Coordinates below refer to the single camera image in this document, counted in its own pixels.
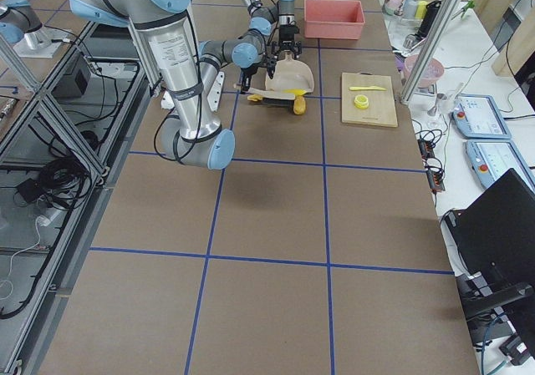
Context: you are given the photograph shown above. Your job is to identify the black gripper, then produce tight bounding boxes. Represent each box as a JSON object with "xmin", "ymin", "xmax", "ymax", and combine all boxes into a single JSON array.
[
  {"xmin": 239, "ymin": 56, "xmax": 278, "ymax": 94},
  {"xmin": 269, "ymin": 23, "xmax": 302, "ymax": 59}
]

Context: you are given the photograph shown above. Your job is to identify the beige hand brush black bristles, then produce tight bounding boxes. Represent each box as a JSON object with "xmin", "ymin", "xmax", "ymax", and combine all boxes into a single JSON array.
[{"xmin": 233, "ymin": 84, "xmax": 294, "ymax": 108}]

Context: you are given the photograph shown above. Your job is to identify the beige plastic dustpan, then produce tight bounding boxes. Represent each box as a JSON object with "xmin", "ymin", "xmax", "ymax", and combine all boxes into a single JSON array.
[{"xmin": 264, "ymin": 52, "xmax": 314, "ymax": 94}]

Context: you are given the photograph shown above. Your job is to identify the pink plastic bin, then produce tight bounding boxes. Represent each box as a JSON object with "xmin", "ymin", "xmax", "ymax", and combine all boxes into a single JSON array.
[{"xmin": 304, "ymin": 0, "xmax": 365, "ymax": 40}]

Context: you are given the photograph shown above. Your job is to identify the tan toy ginger root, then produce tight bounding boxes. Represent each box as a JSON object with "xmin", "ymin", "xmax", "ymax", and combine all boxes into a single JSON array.
[{"xmin": 247, "ymin": 94, "xmax": 263, "ymax": 102}]

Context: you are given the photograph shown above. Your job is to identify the brown toy potato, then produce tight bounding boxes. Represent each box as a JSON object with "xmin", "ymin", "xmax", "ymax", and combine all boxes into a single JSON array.
[{"xmin": 293, "ymin": 95, "xmax": 307, "ymax": 115}]

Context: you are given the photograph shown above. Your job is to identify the yellow plastic knife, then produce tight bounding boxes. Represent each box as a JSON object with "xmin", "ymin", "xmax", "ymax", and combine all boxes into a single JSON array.
[{"xmin": 349, "ymin": 85, "xmax": 387, "ymax": 92}]

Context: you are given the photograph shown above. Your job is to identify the yellow lemon slices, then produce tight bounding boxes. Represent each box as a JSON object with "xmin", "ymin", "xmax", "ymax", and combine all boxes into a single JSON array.
[{"xmin": 354, "ymin": 94, "xmax": 369, "ymax": 109}]

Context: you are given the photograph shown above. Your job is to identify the wooden cutting board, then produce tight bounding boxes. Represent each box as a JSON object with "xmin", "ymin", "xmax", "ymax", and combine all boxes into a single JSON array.
[{"xmin": 341, "ymin": 73, "xmax": 398, "ymax": 128}]

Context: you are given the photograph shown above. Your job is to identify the stacked pastel cups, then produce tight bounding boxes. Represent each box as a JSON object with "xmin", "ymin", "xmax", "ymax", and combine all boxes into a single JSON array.
[{"xmin": 383, "ymin": 0, "xmax": 435, "ymax": 20}]

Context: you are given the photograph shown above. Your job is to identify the pink bowl with clear pieces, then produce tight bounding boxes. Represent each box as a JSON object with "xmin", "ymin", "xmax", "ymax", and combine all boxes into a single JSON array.
[{"xmin": 402, "ymin": 54, "xmax": 445, "ymax": 88}]

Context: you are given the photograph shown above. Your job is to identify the upper blue teach pendant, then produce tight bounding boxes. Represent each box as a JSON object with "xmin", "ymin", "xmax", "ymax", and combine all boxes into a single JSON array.
[{"xmin": 465, "ymin": 139, "xmax": 534, "ymax": 190}]

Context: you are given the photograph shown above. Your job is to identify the black monitor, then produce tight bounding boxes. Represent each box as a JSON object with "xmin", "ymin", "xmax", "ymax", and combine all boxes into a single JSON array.
[{"xmin": 445, "ymin": 169, "xmax": 534, "ymax": 285}]

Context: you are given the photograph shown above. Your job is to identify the black monitor stand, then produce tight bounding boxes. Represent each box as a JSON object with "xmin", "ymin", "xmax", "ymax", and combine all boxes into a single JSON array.
[{"xmin": 456, "ymin": 274, "xmax": 534, "ymax": 345}]

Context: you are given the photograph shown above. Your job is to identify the aluminium frame post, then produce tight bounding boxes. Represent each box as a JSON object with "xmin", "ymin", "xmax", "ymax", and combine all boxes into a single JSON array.
[{"xmin": 399, "ymin": 0, "xmax": 461, "ymax": 105}]

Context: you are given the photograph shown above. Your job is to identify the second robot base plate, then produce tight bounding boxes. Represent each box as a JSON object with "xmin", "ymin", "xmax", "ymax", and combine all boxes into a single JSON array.
[{"xmin": 1, "ymin": 0, "xmax": 71, "ymax": 58}]

